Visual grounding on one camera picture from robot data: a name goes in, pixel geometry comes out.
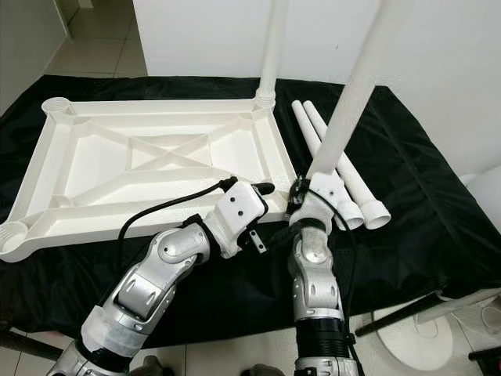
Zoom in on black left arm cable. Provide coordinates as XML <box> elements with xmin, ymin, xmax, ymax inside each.
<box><xmin>117</xmin><ymin>178</ymin><xmax>240</xmax><ymax>251</ymax></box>

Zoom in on black fabric table cover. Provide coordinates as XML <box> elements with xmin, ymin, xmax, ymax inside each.
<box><xmin>0</xmin><ymin>74</ymin><xmax>501</xmax><ymax>349</ymax></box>

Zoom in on black metal table leg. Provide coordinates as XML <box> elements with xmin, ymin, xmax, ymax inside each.
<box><xmin>356</xmin><ymin>291</ymin><xmax>439</xmax><ymax>338</ymax></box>
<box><xmin>0</xmin><ymin>329</ymin><xmax>83</xmax><ymax>365</ymax></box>

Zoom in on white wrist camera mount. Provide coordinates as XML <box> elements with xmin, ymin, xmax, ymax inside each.
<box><xmin>204</xmin><ymin>180</ymin><xmax>271</xmax><ymax>259</ymax></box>
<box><xmin>297</xmin><ymin>172</ymin><xmax>349</xmax><ymax>232</ymax></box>

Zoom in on white standing fan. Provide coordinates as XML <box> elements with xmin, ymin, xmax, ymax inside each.
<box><xmin>376</xmin><ymin>168</ymin><xmax>501</xmax><ymax>373</ymax></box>

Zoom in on grey robot left leg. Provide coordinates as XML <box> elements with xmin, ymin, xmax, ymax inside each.
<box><xmin>145</xmin><ymin>359</ymin><xmax>185</xmax><ymax>376</ymax></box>

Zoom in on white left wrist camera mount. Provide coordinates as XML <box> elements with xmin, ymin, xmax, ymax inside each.
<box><xmin>204</xmin><ymin>180</ymin><xmax>271</xmax><ymax>259</ymax></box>

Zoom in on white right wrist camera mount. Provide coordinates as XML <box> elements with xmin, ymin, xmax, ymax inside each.
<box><xmin>297</xmin><ymin>172</ymin><xmax>349</xmax><ymax>232</ymax></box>

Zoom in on white plastic children table top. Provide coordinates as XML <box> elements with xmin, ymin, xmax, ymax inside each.
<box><xmin>0</xmin><ymin>96</ymin><xmax>298</xmax><ymax>263</ymax></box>

